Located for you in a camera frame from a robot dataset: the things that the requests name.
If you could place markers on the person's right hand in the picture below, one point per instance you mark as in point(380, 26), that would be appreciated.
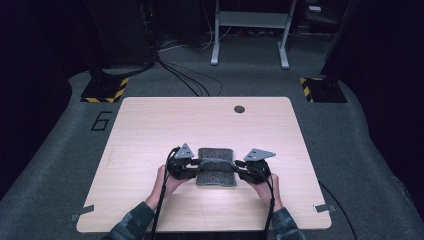
point(265, 193)

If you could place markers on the grey tape strip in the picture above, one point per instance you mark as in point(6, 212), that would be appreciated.
point(324, 208)
point(81, 212)

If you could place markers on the white metal stand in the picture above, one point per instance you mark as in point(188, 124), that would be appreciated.
point(250, 20)

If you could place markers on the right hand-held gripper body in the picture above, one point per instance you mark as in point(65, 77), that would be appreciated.
point(258, 166)

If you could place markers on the grey towel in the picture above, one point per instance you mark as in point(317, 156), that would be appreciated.
point(216, 168)

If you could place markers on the person's left hand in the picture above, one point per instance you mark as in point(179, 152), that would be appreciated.
point(166, 186)

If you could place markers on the hazard striped base plate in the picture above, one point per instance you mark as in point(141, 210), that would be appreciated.
point(323, 90)
point(105, 90)

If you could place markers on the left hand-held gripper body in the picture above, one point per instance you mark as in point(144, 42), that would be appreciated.
point(180, 163)

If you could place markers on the dark cabinet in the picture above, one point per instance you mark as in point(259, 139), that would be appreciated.
point(123, 30)

